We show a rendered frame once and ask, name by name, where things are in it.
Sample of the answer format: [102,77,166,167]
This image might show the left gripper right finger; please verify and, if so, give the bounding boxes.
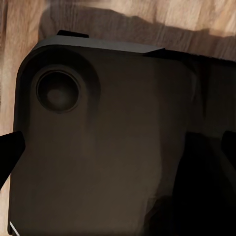
[220,131,236,170]

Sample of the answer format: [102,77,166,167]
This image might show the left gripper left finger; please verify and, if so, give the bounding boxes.
[0,131,26,190]

